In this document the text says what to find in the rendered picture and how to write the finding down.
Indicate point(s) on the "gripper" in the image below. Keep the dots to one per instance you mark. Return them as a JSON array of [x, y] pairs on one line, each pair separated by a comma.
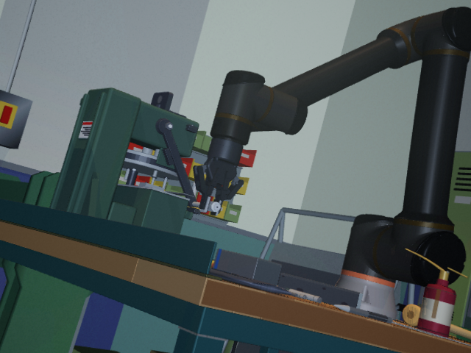
[[225, 158]]

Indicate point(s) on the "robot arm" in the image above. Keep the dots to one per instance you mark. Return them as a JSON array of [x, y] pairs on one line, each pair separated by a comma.
[[434, 147]]

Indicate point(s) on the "gauge finger with white knob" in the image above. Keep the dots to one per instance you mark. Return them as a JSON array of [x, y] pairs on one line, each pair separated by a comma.
[[215, 207]]

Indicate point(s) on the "black punch lever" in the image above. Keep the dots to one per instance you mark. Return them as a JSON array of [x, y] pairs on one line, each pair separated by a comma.
[[176, 162]]

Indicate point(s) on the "grey turret discs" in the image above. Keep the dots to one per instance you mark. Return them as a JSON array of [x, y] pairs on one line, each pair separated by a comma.
[[145, 162]]

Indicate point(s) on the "green turret punch body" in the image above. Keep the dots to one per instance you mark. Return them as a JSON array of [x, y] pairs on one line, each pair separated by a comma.
[[99, 158]]

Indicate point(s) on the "black top knob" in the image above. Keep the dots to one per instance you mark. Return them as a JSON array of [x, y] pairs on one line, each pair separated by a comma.
[[163, 99]]

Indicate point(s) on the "dark grey tray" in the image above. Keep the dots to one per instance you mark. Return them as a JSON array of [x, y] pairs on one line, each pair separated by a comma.
[[316, 287]]

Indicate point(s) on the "green machine block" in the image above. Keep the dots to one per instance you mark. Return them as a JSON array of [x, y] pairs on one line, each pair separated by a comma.
[[37, 187]]

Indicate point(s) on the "grey flat tool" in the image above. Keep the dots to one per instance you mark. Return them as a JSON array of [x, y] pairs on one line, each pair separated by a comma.
[[364, 313]]

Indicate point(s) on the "grey box with red button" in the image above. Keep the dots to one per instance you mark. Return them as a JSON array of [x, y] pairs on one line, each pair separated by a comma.
[[13, 119]]

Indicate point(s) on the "wooden mallet head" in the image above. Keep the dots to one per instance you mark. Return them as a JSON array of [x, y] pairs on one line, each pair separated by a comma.
[[411, 314]]

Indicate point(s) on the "grey conduit pole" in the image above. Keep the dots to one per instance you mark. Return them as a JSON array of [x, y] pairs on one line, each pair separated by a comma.
[[20, 48]]

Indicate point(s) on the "green cabinet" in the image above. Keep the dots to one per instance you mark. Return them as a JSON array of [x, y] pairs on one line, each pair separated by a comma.
[[461, 206]]

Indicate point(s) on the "red oil can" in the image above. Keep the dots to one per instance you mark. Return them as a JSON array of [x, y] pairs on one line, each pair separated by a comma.
[[438, 305]]

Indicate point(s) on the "grey tube frame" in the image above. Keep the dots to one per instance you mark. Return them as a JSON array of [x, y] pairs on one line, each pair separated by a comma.
[[279, 224]]

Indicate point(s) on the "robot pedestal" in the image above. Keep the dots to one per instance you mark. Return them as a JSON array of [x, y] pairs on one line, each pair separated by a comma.
[[362, 294]]

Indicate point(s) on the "green bench frame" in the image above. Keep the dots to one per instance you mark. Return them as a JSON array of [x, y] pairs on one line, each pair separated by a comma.
[[40, 309]]

